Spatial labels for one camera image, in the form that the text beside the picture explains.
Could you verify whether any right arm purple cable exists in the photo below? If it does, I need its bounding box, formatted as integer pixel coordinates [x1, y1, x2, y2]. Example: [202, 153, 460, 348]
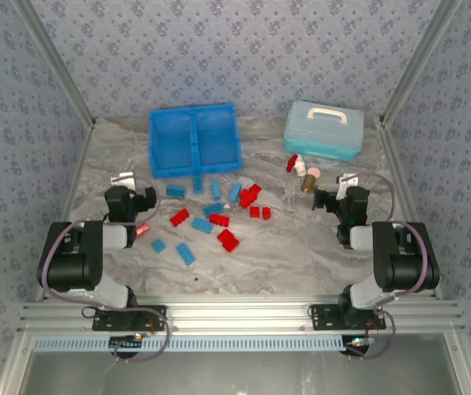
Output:
[342, 172, 441, 361]

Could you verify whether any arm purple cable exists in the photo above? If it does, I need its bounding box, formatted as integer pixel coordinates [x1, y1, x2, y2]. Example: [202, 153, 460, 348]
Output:
[342, 172, 441, 361]
[37, 175, 171, 364]

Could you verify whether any slotted grey cable duct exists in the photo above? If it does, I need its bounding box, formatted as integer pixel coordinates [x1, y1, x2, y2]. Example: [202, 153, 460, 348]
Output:
[33, 335, 354, 353]

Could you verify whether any blue two-compartment bin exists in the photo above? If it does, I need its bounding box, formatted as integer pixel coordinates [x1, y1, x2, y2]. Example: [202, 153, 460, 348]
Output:
[148, 102, 244, 180]

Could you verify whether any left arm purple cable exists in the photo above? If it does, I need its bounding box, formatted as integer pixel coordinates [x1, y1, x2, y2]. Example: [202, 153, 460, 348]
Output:
[37, 175, 171, 364]

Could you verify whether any aluminium front rail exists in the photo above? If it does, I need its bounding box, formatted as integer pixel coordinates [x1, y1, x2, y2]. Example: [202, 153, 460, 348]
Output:
[16, 294, 465, 332]

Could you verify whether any aluminium frame post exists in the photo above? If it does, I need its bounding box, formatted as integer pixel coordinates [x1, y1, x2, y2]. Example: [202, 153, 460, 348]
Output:
[12, 0, 97, 129]
[377, 0, 463, 128]

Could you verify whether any black electronics board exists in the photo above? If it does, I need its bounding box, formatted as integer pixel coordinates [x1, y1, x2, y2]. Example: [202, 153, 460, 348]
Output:
[344, 335, 379, 356]
[109, 333, 145, 351]

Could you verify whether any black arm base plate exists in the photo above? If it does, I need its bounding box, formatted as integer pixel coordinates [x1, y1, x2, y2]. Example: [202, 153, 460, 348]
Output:
[309, 304, 387, 332]
[91, 304, 167, 332]

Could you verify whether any clear box with white handle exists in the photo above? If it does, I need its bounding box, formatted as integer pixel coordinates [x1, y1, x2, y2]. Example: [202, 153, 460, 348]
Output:
[283, 100, 365, 165]

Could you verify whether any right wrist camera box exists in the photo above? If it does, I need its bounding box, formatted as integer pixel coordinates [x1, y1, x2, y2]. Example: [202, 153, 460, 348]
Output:
[335, 172, 360, 191]

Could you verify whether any aluminium side rail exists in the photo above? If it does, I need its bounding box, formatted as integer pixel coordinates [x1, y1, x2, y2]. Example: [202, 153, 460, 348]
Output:
[35, 121, 96, 301]
[377, 118, 445, 300]

